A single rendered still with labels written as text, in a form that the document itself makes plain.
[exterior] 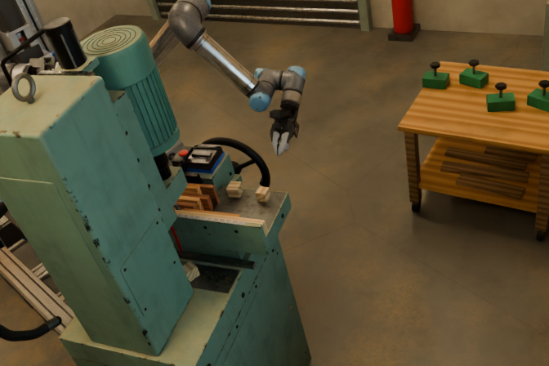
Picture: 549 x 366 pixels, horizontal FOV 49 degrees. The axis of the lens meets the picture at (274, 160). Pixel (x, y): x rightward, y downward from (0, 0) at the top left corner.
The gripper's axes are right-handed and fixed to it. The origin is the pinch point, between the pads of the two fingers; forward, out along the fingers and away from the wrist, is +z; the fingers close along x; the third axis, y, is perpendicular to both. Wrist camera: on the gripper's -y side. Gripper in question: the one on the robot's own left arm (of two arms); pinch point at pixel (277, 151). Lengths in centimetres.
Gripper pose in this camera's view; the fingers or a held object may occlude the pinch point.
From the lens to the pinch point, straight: 218.6
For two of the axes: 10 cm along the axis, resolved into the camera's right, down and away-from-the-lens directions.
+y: 3.4, 3.6, 8.7
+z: -2.0, 9.3, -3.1
